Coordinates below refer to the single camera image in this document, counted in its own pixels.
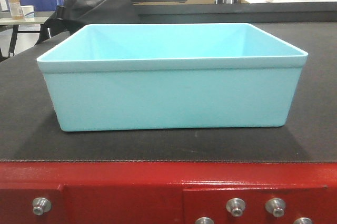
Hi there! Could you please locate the light cyan plastic bin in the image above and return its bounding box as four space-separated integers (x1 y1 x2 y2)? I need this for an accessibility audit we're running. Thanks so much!
37 23 308 131

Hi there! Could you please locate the black conveyor belt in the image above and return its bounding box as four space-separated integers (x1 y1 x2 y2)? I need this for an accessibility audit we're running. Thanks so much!
1 22 336 162

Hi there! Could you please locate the black backpack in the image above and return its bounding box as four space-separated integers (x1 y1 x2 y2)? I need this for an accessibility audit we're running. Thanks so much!
36 0 141 44

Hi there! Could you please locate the steel bolt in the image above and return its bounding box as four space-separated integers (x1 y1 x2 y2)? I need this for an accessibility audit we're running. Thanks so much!
226 198 246 217
265 198 286 218
32 197 52 216
195 217 214 224
293 217 313 224

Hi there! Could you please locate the steel bolt lower centre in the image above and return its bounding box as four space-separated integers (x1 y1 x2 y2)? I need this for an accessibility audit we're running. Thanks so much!
195 217 214 224

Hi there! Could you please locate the white paper cup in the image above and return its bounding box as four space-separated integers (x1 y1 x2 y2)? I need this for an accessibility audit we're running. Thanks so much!
21 5 35 19

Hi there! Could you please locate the steel bolt far left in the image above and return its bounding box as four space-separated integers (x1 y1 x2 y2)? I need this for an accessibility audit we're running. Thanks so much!
32 197 52 216

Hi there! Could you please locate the orange drink bottle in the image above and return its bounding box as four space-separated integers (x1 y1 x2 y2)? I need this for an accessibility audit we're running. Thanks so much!
8 0 24 20

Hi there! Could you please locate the grey side table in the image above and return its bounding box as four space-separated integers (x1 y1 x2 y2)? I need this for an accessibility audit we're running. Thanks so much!
1 17 48 57

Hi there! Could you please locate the steel bolt lower right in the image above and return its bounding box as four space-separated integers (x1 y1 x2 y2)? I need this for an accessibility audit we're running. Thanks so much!
293 217 313 224

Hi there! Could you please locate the red conveyor frame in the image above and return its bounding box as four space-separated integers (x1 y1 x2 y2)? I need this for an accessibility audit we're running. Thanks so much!
1 162 336 223

